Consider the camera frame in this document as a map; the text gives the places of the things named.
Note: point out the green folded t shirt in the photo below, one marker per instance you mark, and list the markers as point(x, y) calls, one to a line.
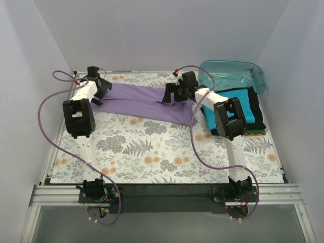
point(261, 132)

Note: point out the teal folded t shirt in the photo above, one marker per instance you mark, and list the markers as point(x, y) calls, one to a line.
point(228, 105)

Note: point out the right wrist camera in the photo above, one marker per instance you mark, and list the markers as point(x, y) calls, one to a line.
point(178, 76)

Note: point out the floral table mat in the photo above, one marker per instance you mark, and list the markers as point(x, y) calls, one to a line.
point(132, 149)

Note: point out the teal plastic bin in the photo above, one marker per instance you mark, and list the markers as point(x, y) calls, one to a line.
point(225, 75)

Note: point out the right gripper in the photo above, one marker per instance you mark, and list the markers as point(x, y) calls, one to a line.
point(172, 90)

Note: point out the purple t shirt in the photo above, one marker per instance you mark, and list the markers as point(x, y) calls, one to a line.
point(145, 102)

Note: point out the aluminium frame rail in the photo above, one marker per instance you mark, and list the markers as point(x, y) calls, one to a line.
point(67, 195)

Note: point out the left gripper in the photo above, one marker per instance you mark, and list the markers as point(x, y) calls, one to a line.
point(102, 92)

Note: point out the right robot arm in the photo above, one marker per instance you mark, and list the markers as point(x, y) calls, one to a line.
point(230, 125)

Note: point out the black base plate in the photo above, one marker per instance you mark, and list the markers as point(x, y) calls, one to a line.
point(172, 198)

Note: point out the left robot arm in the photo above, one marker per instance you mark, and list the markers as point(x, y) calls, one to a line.
point(80, 124)

